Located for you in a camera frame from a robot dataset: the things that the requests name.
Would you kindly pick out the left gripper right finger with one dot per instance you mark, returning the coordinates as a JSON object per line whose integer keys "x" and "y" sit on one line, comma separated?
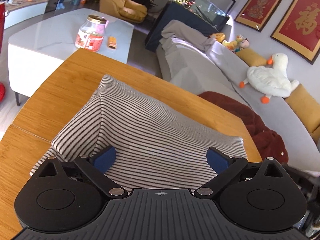
{"x": 227, "y": 169}

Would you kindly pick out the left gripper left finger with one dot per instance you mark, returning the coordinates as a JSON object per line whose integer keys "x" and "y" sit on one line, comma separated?
{"x": 95, "y": 167}

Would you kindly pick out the black white striped garment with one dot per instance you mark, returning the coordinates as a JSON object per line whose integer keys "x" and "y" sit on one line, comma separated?
{"x": 156, "y": 146}

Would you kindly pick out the dark red fleece garment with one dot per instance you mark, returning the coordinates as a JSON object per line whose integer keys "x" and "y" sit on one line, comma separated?
{"x": 268, "y": 142}

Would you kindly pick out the white goose plush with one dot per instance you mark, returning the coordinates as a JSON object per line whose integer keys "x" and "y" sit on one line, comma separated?
{"x": 271, "y": 81}

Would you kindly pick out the yellow cushion right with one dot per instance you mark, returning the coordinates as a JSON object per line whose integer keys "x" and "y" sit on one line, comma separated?
{"x": 307, "y": 109}

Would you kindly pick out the yellow cushion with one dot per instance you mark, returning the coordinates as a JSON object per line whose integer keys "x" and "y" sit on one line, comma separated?
{"x": 307, "y": 109}
{"x": 251, "y": 58}

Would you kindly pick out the grey sofa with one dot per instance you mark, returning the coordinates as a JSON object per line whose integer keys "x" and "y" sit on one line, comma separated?
{"x": 219, "y": 70}

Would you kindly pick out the orange snack packet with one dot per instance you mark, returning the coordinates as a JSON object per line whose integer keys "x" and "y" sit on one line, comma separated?
{"x": 112, "y": 42}

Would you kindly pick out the small plush toys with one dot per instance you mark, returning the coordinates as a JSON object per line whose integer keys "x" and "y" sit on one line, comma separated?
{"x": 236, "y": 45}

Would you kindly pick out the white coffee table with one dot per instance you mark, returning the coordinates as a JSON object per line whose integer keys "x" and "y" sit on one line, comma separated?
{"x": 35, "y": 52}

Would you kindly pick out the glass jar with gold lid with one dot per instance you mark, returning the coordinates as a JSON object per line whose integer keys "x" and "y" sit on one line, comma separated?
{"x": 91, "y": 34}

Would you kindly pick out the dark blue cabinet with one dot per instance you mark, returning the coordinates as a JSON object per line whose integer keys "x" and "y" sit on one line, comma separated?
{"x": 194, "y": 25}

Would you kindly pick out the grey blanket on sofa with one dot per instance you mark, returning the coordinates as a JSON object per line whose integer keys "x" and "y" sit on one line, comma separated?
{"x": 180, "y": 30}

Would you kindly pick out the red framed calligraphy picture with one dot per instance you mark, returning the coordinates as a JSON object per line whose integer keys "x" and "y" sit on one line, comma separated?
{"x": 298, "y": 30}

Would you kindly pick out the glass fish tank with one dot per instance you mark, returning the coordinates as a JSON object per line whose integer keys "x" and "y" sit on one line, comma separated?
{"x": 202, "y": 3}

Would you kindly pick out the red framed picture left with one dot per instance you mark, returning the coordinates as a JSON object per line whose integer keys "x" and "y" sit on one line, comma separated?
{"x": 256, "y": 13}

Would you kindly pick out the yellow armchair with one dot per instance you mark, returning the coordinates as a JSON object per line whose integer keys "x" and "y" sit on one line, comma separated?
{"x": 127, "y": 10}

